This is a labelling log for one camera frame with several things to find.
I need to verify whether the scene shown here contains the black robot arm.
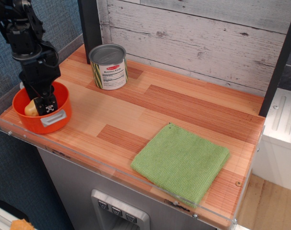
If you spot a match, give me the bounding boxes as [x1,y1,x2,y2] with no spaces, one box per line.
[0,0,61,115]

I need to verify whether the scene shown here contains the green cloth napkin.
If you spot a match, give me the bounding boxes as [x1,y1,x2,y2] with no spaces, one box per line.
[131,123,230,207]

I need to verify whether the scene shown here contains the black right post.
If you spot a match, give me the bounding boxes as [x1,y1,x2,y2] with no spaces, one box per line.
[258,23,291,117]

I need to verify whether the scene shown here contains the orange toy pot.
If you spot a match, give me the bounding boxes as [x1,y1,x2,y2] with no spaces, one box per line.
[12,81,72,134]

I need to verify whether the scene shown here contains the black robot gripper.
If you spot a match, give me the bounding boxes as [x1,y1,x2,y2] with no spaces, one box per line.
[19,54,61,116]

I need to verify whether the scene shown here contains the grey toy fridge cabinet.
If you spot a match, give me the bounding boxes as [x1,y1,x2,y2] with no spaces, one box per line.
[36,146,223,230]

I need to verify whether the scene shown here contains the black post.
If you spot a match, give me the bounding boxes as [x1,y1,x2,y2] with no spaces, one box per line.
[78,0,102,64]
[258,23,291,117]

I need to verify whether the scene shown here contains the toy corn can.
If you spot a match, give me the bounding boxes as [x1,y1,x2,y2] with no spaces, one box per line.
[89,44,128,90]

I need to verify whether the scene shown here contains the black object bottom left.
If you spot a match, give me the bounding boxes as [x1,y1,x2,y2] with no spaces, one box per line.
[0,200,29,222]

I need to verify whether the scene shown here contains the white appliance at right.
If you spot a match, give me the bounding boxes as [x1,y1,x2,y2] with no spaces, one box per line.
[252,88,291,190]

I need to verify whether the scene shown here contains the yellow toy potato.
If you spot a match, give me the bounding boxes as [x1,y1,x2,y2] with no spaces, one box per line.
[24,99,39,116]

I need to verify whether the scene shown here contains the black left post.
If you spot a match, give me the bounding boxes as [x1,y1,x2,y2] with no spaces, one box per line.
[78,0,102,64]

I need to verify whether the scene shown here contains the clear acrylic table guard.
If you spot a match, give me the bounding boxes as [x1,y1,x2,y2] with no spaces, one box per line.
[0,36,264,230]

